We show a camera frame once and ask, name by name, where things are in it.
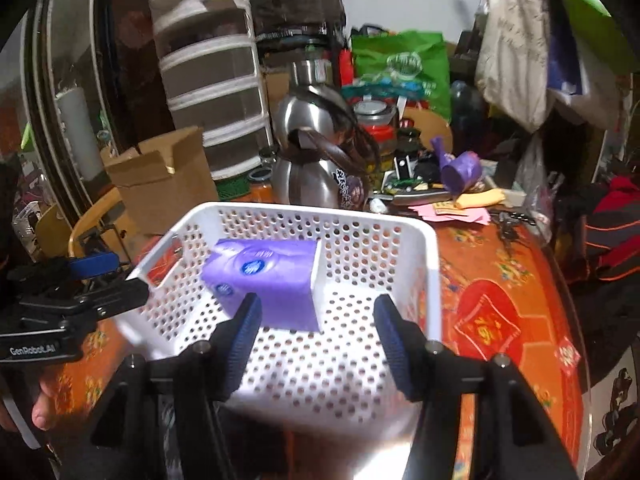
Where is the purple tissue pack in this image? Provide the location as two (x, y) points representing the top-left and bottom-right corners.
(201, 238), (326, 333)

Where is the person's left hand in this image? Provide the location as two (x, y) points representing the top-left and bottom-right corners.
(0, 370), (56, 432)

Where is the wooden chair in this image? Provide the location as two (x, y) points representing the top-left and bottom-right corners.
(35, 186), (134, 263)

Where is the cardboard box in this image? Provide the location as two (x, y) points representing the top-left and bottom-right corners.
(105, 126), (218, 235)

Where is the white perforated plastic basket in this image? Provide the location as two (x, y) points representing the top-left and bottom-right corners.
(116, 203), (442, 440)

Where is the dark wooden glass cabinet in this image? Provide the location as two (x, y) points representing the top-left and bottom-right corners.
(1, 0), (174, 224)

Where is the yellow object on table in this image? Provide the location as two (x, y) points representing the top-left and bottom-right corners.
(454, 188), (506, 209)

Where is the red striped clothing pile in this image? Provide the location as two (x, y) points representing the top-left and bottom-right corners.
(564, 174), (640, 361)

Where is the stainless steel kettle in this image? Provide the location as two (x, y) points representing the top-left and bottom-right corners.
(271, 60), (380, 210)

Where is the purple plastic cup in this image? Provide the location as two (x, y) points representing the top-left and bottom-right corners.
(431, 136), (482, 197)

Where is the white plastic drawer tower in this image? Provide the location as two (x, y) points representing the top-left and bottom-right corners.
(149, 0), (272, 181)

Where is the white hanging bag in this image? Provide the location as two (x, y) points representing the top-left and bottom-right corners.
(546, 0), (622, 131)

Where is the beige canvas tote bag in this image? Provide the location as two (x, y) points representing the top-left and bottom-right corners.
(475, 0), (550, 133)

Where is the green shopping bag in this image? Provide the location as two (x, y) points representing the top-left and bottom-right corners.
(352, 30), (451, 122)

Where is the bright green hanging bag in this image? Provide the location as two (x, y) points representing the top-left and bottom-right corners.
(562, 0), (639, 75)

